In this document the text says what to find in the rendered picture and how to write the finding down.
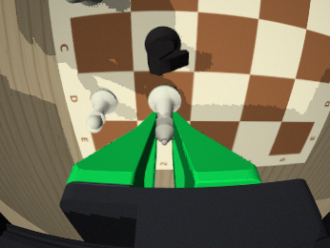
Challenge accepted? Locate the brown and cream chessboard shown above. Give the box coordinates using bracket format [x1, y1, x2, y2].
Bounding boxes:
[49, 0, 330, 167]

